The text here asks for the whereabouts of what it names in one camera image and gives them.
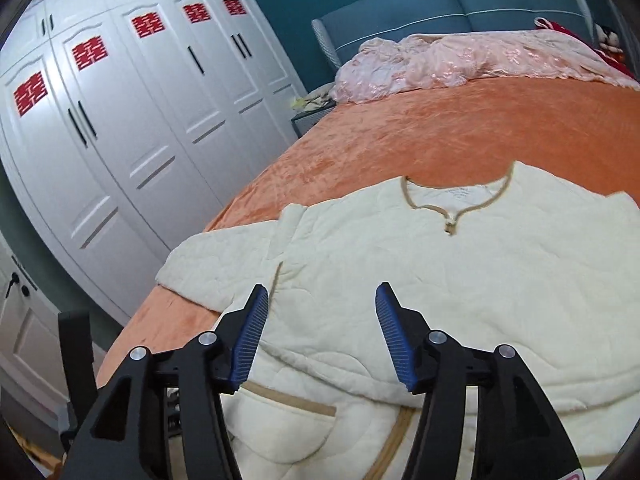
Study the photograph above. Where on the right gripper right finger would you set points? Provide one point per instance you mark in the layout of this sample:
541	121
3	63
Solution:
518	433

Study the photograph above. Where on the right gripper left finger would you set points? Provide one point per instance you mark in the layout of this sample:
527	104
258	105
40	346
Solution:
125	434

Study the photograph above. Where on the cream quilted jacket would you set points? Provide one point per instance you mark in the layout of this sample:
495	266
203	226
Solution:
530	260

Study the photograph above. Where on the orange velvet bedspread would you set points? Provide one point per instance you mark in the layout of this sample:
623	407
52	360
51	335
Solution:
583	132

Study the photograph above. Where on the white wardrobe with red stickers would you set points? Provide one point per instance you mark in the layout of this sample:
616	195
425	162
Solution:
126	125

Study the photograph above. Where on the grey bedside table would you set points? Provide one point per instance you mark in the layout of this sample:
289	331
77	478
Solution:
304	121

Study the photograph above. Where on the clutter on bedside table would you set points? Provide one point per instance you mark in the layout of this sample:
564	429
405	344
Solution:
317	98

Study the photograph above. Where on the pink lace blanket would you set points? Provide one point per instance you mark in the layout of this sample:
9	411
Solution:
384	67

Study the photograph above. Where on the red cloth item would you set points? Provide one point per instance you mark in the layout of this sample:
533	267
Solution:
543	23

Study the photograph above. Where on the small plush doll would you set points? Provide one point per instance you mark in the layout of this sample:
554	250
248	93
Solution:
609	42

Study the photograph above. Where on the blue upholstered headboard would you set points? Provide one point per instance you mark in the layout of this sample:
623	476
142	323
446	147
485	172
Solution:
340	33

